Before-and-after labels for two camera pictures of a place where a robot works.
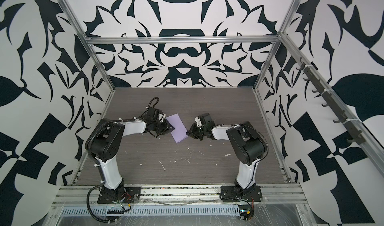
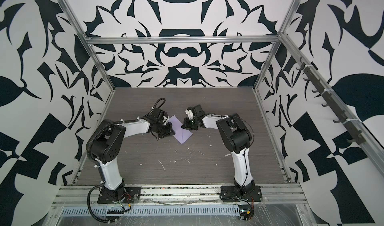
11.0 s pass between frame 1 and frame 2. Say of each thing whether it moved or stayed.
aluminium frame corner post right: stayed
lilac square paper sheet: stayed
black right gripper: moved
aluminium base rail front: stayed
